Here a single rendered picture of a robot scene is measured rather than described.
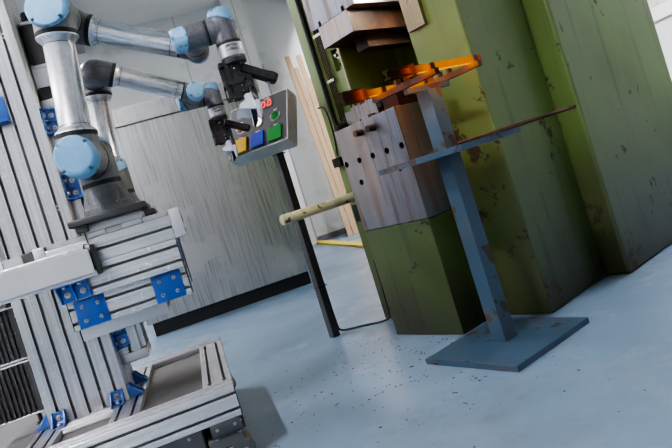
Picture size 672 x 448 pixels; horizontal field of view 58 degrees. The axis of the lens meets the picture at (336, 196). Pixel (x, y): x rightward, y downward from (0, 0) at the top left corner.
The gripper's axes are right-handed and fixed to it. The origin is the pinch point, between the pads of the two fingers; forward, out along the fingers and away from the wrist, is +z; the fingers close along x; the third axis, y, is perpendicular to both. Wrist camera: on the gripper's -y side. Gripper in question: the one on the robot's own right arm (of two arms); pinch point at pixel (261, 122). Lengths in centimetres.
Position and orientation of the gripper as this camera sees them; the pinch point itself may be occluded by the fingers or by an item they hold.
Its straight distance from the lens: 181.1
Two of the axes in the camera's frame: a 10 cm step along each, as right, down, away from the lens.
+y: -9.2, 2.9, -2.4
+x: 2.4, -0.6, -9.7
